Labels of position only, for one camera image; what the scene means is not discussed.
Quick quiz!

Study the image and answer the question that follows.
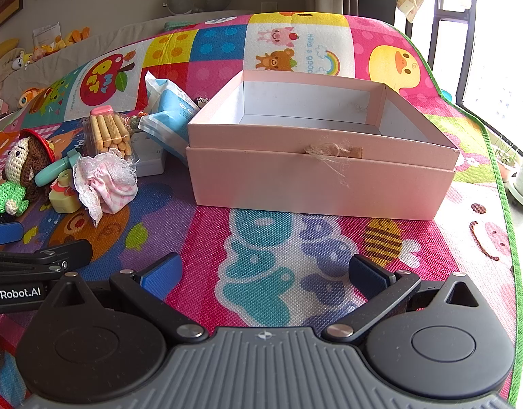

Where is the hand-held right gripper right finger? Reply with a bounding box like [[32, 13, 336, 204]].
[[321, 255, 493, 343]]

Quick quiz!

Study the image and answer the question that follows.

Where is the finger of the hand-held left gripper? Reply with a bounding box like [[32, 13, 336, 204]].
[[0, 221, 26, 249], [0, 239, 94, 282]]

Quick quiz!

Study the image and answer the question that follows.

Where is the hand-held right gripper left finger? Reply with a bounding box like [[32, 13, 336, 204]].
[[35, 253, 206, 343]]

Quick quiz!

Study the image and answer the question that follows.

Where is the cream toy with red top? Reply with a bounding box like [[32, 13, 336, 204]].
[[47, 169, 81, 214]]

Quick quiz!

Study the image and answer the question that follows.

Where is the crochet doll with red hat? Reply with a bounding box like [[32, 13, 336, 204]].
[[0, 128, 55, 216]]

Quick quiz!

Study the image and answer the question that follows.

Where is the pink cardboard box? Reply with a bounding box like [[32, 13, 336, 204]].
[[185, 70, 461, 221]]

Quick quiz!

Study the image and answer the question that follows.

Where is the small white box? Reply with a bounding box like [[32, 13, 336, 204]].
[[129, 130, 168, 176]]

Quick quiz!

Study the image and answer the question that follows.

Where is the clear biscuit packet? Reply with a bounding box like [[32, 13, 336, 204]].
[[83, 108, 132, 157]]

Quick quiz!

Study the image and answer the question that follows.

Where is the colourful cartoon play mat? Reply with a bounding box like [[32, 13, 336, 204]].
[[0, 11, 523, 409]]

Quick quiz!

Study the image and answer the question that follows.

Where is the striped orange plush toy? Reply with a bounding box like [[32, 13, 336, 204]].
[[16, 86, 47, 109]]

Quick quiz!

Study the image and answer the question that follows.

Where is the blue white zip pouch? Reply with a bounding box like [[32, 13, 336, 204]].
[[138, 110, 195, 163]]

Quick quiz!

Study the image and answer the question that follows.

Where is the light blue tissue packet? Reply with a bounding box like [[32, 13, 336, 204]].
[[144, 72, 200, 116]]

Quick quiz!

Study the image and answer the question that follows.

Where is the small potted plant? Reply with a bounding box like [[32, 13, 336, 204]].
[[493, 134, 522, 182]]

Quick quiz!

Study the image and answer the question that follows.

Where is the yellow plush toy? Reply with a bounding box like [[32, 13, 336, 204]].
[[0, 37, 21, 69]]

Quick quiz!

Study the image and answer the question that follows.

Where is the white card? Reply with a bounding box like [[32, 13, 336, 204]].
[[32, 21, 62, 47]]

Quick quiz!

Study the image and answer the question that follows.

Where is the mint green cloth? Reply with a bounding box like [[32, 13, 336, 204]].
[[163, 16, 202, 30]]

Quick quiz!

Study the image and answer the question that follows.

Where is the black metal rack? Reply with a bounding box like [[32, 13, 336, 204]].
[[432, 0, 477, 103]]

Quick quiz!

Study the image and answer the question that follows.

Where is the teal plastic handle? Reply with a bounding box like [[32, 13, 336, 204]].
[[33, 155, 81, 187]]

